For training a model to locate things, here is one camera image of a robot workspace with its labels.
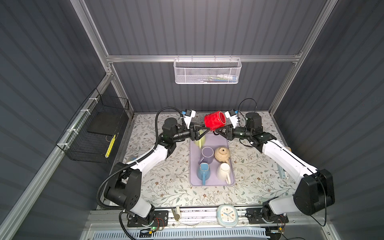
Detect blue mug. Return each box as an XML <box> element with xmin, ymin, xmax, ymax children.
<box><xmin>197</xmin><ymin>163</ymin><xmax>211</xmax><ymax>186</ymax></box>

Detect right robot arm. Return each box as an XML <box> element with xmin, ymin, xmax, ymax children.
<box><xmin>212</xmin><ymin>109</ymin><xmax>336</xmax><ymax>224</ymax></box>

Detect white wire basket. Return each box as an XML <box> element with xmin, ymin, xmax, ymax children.
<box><xmin>173</xmin><ymin>58</ymin><xmax>242</xmax><ymax>85</ymax></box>

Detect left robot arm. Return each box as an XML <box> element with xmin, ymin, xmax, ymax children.
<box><xmin>96</xmin><ymin>107</ymin><xmax>210</xmax><ymax>223</ymax></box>

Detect beige ceramic teapot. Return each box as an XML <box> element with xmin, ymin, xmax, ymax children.
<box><xmin>215</xmin><ymin>147</ymin><xmax>231</xmax><ymax>164</ymax></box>

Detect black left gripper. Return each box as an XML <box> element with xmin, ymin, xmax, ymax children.
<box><xmin>171</xmin><ymin>122</ymin><xmax>209</xmax><ymax>144</ymax></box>

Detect red mug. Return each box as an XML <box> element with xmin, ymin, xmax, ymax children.
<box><xmin>204</xmin><ymin>111</ymin><xmax>227</xmax><ymax>132</ymax></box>

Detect purple mug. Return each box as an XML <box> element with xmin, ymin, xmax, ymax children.
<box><xmin>198</xmin><ymin>147</ymin><xmax>215</xmax><ymax>165</ymax></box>

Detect mint alarm clock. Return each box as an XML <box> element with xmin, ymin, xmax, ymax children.
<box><xmin>217</xmin><ymin>205</ymin><xmax>239</xmax><ymax>228</ymax></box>

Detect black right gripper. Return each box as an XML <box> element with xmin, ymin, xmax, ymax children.
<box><xmin>215</xmin><ymin>123</ymin><xmax>252</xmax><ymax>142</ymax></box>

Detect lavender plastic tray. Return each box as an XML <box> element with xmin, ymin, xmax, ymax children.
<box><xmin>190</xmin><ymin>133</ymin><xmax>235</xmax><ymax>187</ymax></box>

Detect white mug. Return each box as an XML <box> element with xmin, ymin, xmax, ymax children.
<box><xmin>216</xmin><ymin>163</ymin><xmax>232</xmax><ymax>185</ymax></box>

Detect black wire basket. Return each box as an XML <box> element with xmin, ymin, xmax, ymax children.
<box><xmin>57</xmin><ymin>90</ymin><xmax>130</xmax><ymax>163</ymax></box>

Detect light green mug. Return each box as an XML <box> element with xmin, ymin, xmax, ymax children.
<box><xmin>194</xmin><ymin>139</ymin><xmax>206</xmax><ymax>149</ymax></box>

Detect yellow marker in basket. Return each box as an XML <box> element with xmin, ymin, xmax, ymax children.
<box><xmin>105</xmin><ymin>135</ymin><xmax>117</xmax><ymax>159</ymax></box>

